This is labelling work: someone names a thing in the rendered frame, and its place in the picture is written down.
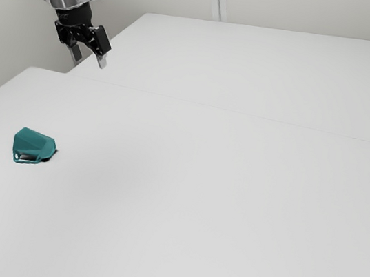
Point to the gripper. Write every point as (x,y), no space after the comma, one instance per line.
(72,16)

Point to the teal faceted mug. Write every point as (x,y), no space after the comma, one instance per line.
(32,145)

